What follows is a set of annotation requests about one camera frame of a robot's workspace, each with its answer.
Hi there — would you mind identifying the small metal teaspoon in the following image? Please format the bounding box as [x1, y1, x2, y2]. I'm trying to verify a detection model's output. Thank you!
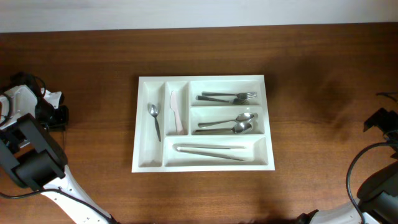
[148, 104, 162, 142]

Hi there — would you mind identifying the pink plastic knife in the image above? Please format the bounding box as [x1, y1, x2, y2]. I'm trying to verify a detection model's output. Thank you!
[170, 91, 184, 135]

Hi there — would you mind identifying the metal spoon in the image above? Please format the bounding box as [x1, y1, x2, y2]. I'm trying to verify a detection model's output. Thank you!
[198, 112, 256, 128]
[194, 123, 252, 134]

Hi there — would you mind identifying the metal fork top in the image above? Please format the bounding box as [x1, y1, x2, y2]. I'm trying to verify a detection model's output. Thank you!
[201, 91, 257, 100]

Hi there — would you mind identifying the metal fork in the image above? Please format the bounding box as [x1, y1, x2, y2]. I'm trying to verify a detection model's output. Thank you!
[196, 95, 249, 105]
[201, 91, 257, 100]

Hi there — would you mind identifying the metal spoon bottom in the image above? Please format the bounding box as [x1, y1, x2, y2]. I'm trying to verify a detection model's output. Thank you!
[194, 123, 252, 134]

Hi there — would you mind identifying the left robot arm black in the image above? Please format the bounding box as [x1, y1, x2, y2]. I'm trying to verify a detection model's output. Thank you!
[1, 72, 116, 223]

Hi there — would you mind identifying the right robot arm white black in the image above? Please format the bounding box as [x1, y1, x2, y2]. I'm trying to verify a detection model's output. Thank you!
[293, 108, 397, 224]

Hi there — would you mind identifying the white plastic cutlery tray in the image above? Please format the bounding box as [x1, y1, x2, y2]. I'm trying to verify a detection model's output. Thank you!
[132, 75, 275, 172]

